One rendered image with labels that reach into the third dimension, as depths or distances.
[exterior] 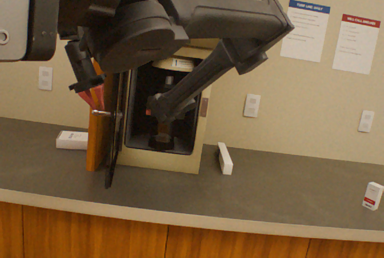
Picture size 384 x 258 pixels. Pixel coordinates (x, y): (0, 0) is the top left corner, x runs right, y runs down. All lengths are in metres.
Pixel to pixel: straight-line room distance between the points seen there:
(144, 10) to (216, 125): 1.35
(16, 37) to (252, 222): 0.87
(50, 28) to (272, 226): 0.89
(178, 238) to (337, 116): 1.10
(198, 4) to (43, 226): 0.88
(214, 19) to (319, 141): 1.43
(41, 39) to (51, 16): 0.01
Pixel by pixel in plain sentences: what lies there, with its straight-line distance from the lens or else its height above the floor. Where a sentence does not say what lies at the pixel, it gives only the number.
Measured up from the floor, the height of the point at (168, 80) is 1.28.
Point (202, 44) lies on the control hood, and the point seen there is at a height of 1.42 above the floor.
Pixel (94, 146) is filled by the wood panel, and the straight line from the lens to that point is 1.12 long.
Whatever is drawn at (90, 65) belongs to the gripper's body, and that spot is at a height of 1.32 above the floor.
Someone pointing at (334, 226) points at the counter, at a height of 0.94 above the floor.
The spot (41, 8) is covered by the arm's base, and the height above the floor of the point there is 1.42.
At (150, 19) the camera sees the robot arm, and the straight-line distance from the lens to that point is 0.28.
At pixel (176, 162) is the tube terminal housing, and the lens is 1.19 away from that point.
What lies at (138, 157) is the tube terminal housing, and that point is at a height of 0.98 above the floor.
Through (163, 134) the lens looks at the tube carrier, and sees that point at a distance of 1.15.
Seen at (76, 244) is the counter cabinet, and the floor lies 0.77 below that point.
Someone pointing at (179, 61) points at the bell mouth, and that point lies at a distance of 1.13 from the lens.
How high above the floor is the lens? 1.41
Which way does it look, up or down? 12 degrees down
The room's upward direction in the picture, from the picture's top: 8 degrees clockwise
